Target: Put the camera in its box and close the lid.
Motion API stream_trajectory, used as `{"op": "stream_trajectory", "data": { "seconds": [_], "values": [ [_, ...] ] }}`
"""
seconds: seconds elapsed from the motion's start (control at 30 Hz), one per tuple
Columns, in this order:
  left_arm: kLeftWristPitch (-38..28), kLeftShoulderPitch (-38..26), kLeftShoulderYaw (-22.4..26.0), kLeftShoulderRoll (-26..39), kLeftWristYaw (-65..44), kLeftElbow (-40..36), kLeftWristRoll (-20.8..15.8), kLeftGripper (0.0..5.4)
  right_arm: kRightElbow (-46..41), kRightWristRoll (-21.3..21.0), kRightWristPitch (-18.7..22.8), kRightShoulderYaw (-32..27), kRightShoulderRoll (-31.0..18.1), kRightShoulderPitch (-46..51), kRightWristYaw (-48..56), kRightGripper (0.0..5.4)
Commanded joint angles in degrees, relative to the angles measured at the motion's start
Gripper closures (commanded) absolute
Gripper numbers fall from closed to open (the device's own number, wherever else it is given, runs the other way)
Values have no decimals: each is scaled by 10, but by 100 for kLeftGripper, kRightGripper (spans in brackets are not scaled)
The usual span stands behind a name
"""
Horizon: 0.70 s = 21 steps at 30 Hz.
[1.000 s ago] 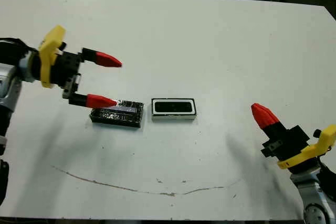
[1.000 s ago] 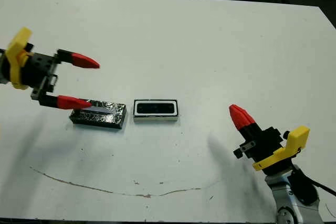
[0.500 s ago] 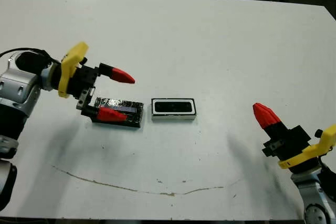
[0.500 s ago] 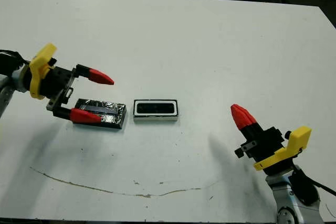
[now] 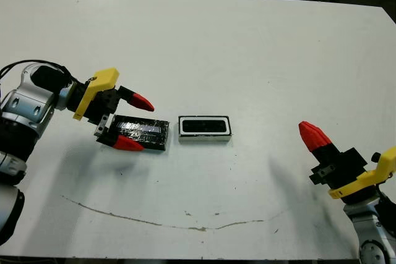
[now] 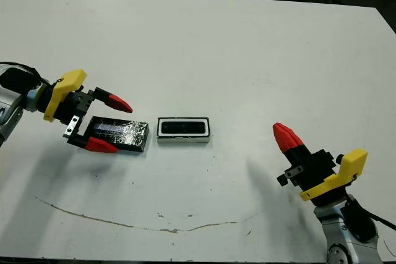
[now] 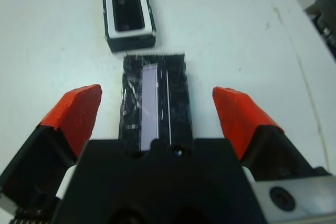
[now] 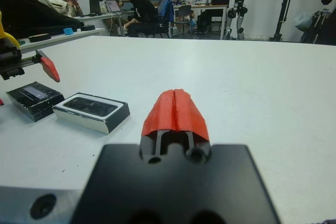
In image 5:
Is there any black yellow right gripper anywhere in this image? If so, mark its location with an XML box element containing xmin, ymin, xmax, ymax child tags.
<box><xmin>298</xmin><ymin>121</ymin><xmax>396</xmax><ymax>206</ymax></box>

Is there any black phone-like camera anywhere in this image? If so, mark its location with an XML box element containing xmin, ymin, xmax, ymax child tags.
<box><xmin>181</xmin><ymin>119</ymin><xmax>228</xmax><ymax>133</ymax></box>

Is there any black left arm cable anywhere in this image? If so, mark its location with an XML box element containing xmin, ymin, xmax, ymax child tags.
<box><xmin>0</xmin><ymin>59</ymin><xmax>74</xmax><ymax>79</ymax></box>

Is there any black foil-wrapped box lid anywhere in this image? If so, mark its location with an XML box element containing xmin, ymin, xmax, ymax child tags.
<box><xmin>106</xmin><ymin>114</ymin><xmax>170</xmax><ymax>153</ymax></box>

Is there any white camera box base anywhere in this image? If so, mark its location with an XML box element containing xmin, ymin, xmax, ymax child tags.
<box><xmin>178</xmin><ymin>114</ymin><xmax>233</xmax><ymax>144</ymax></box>

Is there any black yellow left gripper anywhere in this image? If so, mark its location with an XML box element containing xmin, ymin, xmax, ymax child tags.
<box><xmin>69</xmin><ymin>67</ymin><xmax>155</xmax><ymax>152</ymax></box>

